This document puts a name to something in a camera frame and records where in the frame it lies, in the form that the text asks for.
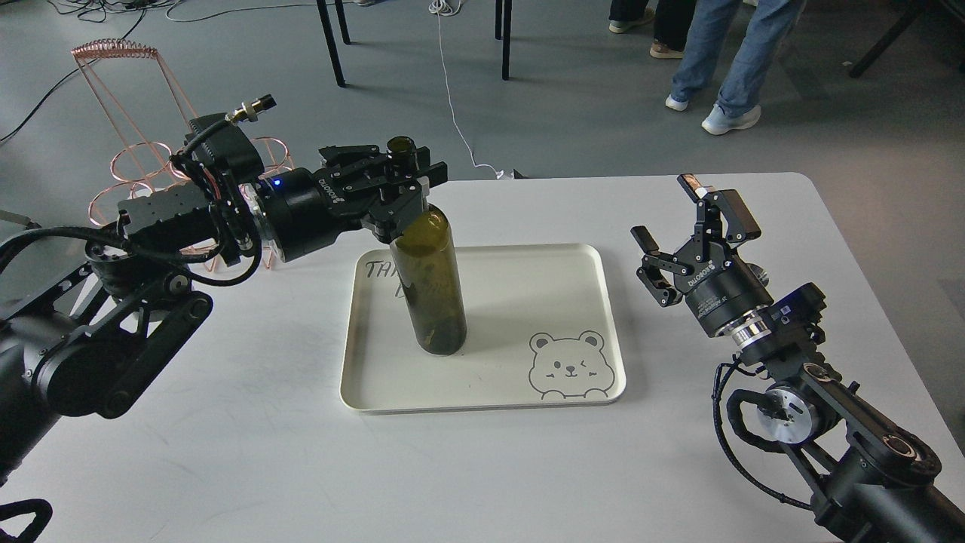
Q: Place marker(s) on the person in dark trousers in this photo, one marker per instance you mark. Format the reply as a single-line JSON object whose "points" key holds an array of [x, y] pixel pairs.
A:
{"points": [[671, 19]]}

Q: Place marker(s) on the steel jigger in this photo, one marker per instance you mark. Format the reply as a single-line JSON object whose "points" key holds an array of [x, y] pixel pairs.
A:
{"points": [[760, 278]]}

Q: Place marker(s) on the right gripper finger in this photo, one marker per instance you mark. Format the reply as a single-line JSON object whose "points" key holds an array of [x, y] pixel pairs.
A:
{"points": [[644, 240], [694, 189]]}

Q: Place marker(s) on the copper wire wine rack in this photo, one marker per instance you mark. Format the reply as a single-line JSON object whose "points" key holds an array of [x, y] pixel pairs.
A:
{"points": [[142, 167]]}

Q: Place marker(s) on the dark green wine bottle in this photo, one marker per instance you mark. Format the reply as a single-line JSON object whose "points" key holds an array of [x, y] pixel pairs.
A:
{"points": [[425, 260]]}

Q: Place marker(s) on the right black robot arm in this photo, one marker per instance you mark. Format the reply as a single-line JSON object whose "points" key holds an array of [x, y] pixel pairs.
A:
{"points": [[870, 480]]}

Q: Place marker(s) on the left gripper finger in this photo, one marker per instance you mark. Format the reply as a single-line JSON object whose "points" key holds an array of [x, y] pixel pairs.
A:
{"points": [[345, 156], [407, 178]]}

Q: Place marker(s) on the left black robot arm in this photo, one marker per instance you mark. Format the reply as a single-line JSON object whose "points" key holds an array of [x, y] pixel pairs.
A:
{"points": [[94, 340]]}

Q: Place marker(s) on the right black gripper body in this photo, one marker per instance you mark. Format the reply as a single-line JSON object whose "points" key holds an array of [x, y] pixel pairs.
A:
{"points": [[707, 271]]}

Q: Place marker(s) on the chair caster wheel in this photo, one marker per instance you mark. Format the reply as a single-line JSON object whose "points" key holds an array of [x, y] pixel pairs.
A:
{"points": [[18, 219]]}

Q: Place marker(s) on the cream bear tray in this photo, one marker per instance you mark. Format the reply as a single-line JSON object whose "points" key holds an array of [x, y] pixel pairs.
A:
{"points": [[540, 332]]}

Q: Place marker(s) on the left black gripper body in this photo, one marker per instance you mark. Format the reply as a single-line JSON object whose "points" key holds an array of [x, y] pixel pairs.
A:
{"points": [[299, 211]]}

